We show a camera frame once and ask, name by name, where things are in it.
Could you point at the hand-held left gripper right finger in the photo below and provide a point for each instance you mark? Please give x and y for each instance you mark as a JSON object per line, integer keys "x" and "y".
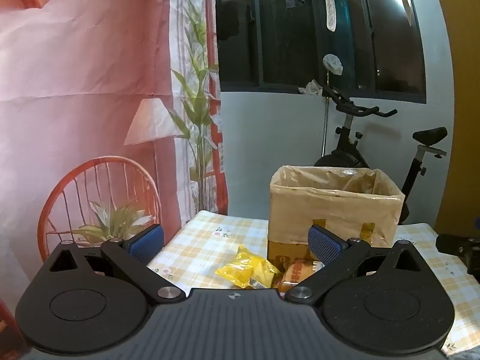
{"x": 322, "y": 242}

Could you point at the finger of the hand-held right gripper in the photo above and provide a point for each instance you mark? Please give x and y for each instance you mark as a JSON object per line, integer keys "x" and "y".
{"x": 453, "y": 244}

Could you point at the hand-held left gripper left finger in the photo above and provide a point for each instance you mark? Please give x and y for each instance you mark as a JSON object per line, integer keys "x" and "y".
{"x": 147, "y": 242}

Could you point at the cardboard box with plastic liner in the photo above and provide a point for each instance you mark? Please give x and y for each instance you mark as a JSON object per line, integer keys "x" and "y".
{"x": 330, "y": 210}

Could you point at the orange bread packet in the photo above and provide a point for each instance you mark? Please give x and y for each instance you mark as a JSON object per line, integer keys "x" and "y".
{"x": 296, "y": 272}

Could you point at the yellow snack packet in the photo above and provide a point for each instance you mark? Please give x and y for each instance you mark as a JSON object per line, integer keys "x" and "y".
{"x": 247, "y": 268}

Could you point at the checked floral tablecloth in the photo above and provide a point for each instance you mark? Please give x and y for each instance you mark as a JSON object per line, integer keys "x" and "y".
{"x": 202, "y": 240}

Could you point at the black exercise bike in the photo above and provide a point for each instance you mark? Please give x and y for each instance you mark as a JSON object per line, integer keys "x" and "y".
{"x": 347, "y": 150}

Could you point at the thin metal rod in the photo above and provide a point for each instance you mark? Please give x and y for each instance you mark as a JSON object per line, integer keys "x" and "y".
{"x": 325, "y": 127}

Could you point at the crumpled white plastic bag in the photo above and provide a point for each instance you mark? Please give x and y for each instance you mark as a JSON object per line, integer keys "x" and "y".
{"x": 310, "y": 88}

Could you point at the pink printed backdrop cloth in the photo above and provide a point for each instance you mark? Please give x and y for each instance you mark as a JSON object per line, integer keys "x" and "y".
{"x": 75, "y": 82}

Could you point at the dark window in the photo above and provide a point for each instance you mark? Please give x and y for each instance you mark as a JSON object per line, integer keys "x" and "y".
{"x": 285, "y": 45}

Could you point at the hanging white strip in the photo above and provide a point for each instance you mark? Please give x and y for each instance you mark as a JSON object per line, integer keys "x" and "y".
{"x": 330, "y": 7}

